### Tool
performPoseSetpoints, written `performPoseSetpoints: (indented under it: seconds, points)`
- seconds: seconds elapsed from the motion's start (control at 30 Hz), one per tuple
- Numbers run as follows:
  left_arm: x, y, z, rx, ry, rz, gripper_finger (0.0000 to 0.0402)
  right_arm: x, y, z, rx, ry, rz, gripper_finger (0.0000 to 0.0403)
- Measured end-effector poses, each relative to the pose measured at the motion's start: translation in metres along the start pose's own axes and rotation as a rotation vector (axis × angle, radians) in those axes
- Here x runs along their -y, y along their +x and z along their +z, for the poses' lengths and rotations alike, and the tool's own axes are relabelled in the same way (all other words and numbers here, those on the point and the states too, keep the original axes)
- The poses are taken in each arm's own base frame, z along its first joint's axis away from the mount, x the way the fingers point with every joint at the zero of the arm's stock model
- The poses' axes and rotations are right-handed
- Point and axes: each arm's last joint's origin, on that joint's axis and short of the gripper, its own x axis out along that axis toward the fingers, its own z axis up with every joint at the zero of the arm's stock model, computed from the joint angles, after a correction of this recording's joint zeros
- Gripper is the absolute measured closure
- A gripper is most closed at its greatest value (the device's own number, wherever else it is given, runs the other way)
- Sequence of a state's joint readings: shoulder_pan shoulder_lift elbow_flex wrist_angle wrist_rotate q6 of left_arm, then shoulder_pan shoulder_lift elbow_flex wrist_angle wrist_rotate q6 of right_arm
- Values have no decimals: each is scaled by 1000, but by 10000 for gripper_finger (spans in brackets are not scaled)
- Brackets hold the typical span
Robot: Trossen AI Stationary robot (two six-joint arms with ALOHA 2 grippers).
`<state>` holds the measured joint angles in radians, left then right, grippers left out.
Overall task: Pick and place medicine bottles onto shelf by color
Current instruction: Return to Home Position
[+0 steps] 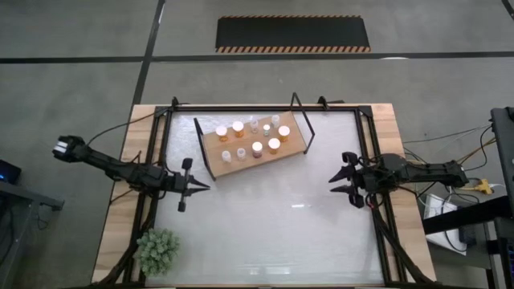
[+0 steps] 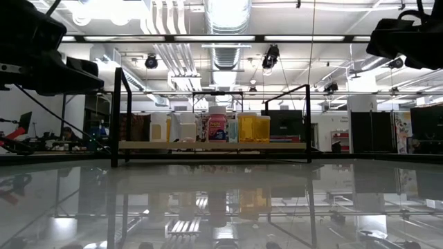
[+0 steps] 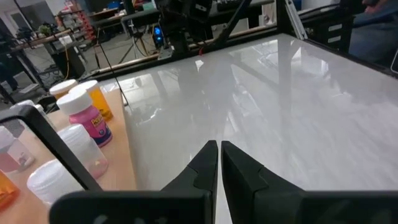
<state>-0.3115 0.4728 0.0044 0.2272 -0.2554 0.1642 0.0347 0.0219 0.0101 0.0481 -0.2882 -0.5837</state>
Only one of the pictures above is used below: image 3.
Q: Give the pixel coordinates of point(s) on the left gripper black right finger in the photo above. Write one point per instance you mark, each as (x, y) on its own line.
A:
(280, 205)

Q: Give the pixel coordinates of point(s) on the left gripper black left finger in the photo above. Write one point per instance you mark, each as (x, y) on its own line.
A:
(155, 205)

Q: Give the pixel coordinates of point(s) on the clear pill bottle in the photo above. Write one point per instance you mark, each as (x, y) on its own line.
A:
(53, 182)
(84, 149)

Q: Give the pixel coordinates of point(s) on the orange pill bottle white cap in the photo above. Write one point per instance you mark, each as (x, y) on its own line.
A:
(63, 87)
(6, 193)
(99, 102)

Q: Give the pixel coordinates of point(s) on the clear bottle with pink pills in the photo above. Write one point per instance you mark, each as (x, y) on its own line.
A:
(14, 155)

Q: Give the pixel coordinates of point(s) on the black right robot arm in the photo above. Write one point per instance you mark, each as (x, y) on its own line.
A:
(183, 31)

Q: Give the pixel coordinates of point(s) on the black device with blue light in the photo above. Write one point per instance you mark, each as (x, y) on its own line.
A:
(158, 32)

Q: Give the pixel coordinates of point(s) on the black drawer cabinet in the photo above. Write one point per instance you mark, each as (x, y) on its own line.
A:
(317, 28)

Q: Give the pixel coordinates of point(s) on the black equipment cart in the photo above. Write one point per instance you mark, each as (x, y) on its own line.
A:
(140, 17)

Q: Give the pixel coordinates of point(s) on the person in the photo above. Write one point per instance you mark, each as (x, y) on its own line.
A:
(373, 37)

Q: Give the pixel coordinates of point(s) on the wooden top workbench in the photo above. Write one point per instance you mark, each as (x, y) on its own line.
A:
(46, 38)

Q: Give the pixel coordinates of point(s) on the person's hand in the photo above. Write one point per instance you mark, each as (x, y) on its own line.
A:
(373, 6)

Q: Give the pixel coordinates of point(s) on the wooden shelf with black frame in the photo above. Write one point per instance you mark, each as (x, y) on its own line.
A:
(121, 168)

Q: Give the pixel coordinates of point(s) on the silver aluminium extrusion rail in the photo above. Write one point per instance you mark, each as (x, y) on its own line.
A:
(295, 18)

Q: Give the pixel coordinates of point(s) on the black aluminium table frame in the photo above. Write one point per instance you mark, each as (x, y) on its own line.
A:
(283, 15)

